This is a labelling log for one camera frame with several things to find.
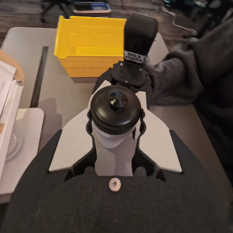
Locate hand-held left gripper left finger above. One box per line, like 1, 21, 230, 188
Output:
48, 109, 96, 176

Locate white plastic bottle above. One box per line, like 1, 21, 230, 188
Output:
91, 120, 139, 149

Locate black chair base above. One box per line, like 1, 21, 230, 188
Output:
40, 0, 72, 23

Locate black bottle lid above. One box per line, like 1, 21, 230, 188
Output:
90, 86, 142, 135

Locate person's right forearm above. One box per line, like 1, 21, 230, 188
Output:
144, 24, 233, 106

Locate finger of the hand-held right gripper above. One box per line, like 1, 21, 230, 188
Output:
136, 80, 153, 110
92, 67, 117, 95

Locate white stand base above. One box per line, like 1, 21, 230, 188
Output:
5, 108, 45, 196

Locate grey table cable hatch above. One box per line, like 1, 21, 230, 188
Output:
30, 46, 49, 108

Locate white floor cable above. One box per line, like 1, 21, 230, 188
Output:
162, 5, 198, 35

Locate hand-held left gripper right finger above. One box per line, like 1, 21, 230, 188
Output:
133, 109, 182, 178

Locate printed instruction sheet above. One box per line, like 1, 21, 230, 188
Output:
0, 60, 17, 114

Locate dark device with blue screen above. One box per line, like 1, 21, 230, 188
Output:
72, 1, 112, 14

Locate yellow storage bin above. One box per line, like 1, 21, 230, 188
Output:
54, 15, 128, 78

